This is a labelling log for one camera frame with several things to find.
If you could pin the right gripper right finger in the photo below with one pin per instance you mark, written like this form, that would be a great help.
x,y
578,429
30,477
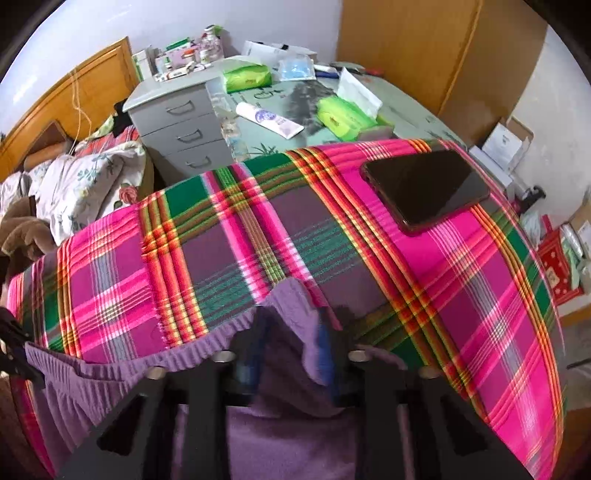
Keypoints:
x,y
372,388

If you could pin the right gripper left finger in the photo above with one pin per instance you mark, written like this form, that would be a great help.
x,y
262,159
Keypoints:
x,y
228,378

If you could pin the purple fleece garment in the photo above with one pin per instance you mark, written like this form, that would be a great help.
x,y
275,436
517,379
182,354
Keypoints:
x,y
273,393

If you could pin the pink green plaid tablecloth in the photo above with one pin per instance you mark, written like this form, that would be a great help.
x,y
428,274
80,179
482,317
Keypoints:
x,y
469,295

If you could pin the floral pillow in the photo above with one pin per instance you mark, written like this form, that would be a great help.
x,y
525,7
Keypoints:
x,y
75,192

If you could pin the black smartphone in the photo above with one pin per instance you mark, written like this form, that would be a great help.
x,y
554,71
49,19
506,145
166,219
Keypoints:
x,y
424,189

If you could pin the grey drawer cabinet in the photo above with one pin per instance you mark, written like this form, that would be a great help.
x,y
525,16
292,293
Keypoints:
x,y
178,127

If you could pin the white tube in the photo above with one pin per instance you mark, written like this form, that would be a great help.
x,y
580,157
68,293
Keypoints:
x,y
287,129

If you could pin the brown cardboard box with label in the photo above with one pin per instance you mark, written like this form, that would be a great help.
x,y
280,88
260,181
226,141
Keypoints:
x,y
580,222

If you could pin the white cardboard box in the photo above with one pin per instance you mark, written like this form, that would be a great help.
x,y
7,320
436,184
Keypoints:
x,y
503,149

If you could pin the floral side table cover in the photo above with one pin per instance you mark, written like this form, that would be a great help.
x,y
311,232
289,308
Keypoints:
x,y
297,101

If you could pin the green tissue pack with tissue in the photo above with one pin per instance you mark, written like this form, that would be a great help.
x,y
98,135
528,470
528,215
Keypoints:
x,y
352,113

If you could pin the blue mask packet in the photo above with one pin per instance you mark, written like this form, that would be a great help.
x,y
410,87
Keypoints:
x,y
296,68

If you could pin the glass bottle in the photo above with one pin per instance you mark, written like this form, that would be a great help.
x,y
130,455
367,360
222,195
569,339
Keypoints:
x,y
210,45

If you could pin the wooden wardrobe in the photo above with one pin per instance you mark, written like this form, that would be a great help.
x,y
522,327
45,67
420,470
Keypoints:
x,y
468,62

